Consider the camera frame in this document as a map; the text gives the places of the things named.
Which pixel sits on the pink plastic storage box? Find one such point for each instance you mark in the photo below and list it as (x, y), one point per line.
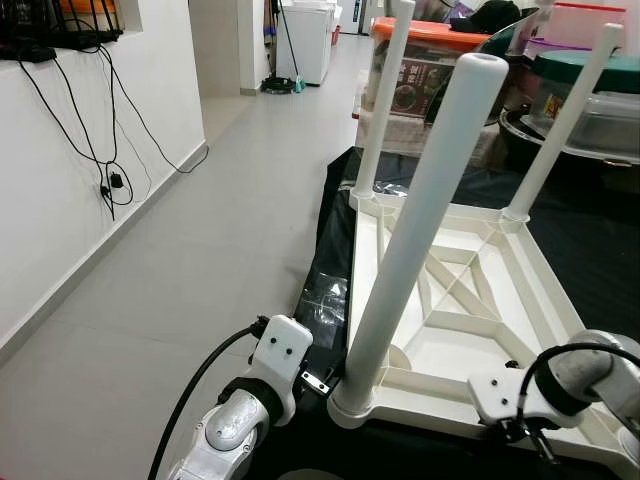
(575, 25)

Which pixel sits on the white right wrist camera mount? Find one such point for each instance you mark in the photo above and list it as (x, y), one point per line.
(495, 392)

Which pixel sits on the white plastic table top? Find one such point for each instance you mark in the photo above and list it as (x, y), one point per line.
(460, 345)

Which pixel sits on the clear tape cross patch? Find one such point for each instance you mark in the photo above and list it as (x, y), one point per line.
(325, 305)

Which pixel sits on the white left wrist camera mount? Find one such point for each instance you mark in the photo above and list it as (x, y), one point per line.
(282, 345)

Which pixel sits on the black power adapter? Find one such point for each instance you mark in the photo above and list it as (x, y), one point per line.
(115, 182)

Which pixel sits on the beige cloth covered crate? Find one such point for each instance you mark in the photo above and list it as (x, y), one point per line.
(415, 135)

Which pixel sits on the white fridge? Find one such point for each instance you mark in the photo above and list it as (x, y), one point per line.
(305, 40)

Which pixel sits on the black floor mop head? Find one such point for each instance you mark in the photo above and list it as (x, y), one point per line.
(280, 85)

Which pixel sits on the red patterned box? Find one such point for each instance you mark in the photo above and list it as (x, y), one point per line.
(415, 90)

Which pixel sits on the black round basin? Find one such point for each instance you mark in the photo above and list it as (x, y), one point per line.
(520, 145)

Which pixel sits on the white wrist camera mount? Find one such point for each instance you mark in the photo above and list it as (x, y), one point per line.
(495, 392)
(282, 345)

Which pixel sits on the orange lidded clear bin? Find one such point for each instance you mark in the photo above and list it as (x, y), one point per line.
(440, 35)

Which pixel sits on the black tablecloth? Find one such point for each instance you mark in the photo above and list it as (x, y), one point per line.
(600, 260)

